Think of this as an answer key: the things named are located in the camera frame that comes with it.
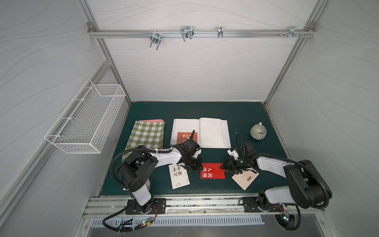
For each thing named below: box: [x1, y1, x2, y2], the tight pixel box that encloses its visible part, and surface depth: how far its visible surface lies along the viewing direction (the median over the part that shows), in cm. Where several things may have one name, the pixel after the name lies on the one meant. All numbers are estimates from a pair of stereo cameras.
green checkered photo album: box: [121, 118, 166, 162], surface depth 103 cm
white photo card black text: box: [168, 163, 191, 190], surface depth 85 cm
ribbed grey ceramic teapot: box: [249, 121, 267, 141], surface depth 98 cm
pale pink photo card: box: [231, 169, 260, 192], surface depth 84 cm
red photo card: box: [200, 162, 226, 180], surface depth 86 cm
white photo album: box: [170, 117, 232, 149], surface depth 106 cm
